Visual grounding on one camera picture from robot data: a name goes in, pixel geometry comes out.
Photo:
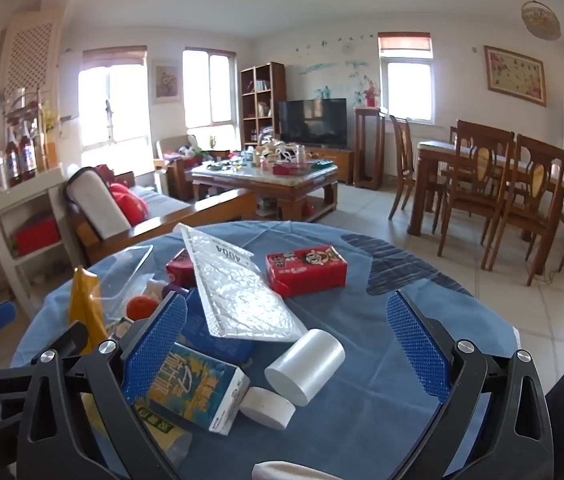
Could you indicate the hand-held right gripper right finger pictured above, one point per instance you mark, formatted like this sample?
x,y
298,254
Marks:
x,y
419,350

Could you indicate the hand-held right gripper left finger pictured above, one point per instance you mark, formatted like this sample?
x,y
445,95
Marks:
x,y
154,355

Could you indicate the orange ball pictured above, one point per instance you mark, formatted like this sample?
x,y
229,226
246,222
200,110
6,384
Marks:
x,y
142,306

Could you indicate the blue tissue pack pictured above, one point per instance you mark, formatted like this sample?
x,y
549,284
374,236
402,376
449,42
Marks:
x,y
212,332

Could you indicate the white round disc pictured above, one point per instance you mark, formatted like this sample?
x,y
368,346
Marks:
x,y
267,407

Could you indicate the yellow plastic bag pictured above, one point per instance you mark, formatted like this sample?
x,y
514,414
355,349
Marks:
x,y
84,305

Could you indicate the blue yellow carton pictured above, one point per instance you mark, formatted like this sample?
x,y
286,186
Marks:
x,y
197,390

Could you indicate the purple bottle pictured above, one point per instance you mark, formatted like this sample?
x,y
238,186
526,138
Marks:
x,y
177,291

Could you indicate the green gum pack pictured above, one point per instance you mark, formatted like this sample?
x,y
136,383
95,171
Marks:
x,y
159,425

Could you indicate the blue patterned tablecloth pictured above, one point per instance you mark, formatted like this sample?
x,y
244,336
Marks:
x,y
362,410

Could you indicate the clear plastic container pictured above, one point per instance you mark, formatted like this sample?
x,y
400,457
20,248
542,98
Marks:
x,y
122,275

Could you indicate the small red box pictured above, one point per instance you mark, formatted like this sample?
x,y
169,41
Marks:
x,y
179,267

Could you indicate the red storage box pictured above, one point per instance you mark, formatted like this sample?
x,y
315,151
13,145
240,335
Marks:
x,y
37,235

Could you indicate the white plastic roll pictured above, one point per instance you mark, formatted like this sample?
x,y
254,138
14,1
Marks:
x,y
302,365

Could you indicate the white shelf unit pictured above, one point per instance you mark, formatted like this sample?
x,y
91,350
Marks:
x,y
12,200

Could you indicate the large red cartoon carton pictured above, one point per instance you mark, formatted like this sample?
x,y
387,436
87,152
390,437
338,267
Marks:
x,y
307,267

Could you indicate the white black-edged cushion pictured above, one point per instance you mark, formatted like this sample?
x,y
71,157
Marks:
x,y
97,205

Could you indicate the wooden sofa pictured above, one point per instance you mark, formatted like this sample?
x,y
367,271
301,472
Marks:
x,y
162,210

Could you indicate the red cushion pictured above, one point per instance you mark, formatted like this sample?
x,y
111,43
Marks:
x,y
129,205

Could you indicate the glass liquor bottle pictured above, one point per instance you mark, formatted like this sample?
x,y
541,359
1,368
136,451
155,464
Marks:
x,y
12,155
26,152

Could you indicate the wooden dining chair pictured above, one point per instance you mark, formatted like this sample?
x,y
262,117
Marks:
x,y
477,170
402,160
537,195

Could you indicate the wooden armchair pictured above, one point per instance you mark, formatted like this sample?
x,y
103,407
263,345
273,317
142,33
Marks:
x,y
177,160

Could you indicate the wooden dining table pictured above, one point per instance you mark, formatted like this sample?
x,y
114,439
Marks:
x,y
432,149

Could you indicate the wooden television stand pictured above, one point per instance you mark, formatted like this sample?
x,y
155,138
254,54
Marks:
x,y
337,160

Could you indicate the tall wooden side stand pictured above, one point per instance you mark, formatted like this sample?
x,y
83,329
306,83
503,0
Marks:
x,y
369,145

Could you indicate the wooden coffee table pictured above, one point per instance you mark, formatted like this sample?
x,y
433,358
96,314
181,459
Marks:
x,y
282,185

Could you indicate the assorted coffee table clutter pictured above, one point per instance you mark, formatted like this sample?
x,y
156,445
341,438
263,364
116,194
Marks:
x,y
272,157

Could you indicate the wide bright window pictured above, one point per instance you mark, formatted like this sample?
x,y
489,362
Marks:
x,y
107,105

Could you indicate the black television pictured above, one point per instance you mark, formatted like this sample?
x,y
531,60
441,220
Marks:
x,y
313,121

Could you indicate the red flower vase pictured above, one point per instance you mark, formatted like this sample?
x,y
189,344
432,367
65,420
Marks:
x,y
370,95

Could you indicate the white lattice cabinet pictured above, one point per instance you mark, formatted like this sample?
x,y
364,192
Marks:
x,y
27,55

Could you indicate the small window with blind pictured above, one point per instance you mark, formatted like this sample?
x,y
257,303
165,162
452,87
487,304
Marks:
x,y
407,85

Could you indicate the narrow bright window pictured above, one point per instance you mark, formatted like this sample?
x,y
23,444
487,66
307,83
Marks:
x,y
209,90

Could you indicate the wooden bookshelf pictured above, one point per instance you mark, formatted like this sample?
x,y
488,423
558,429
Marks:
x,y
262,105

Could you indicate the small framed flower picture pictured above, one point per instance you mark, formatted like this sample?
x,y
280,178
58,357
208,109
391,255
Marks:
x,y
166,82

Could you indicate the large framed floral picture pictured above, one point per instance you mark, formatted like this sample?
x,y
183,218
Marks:
x,y
514,75

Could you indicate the gold pendant lamp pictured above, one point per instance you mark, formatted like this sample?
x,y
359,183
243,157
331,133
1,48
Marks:
x,y
541,20

